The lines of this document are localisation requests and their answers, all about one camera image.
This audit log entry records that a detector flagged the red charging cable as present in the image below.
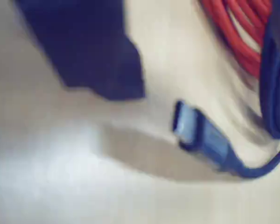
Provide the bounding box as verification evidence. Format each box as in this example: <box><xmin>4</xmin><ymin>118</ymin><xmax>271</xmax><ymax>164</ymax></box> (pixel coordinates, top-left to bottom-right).
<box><xmin>198</xmin><ymin>0</ymin><xmax>275</xmax><ymax>89</ymax></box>

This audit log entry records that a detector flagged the black charging cable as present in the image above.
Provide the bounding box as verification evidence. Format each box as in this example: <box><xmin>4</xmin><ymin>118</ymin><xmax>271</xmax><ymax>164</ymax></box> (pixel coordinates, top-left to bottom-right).
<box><xmin>170</xmin><ymin>22</ymin><xmax>280</xmax><ymax>180</ymax></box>

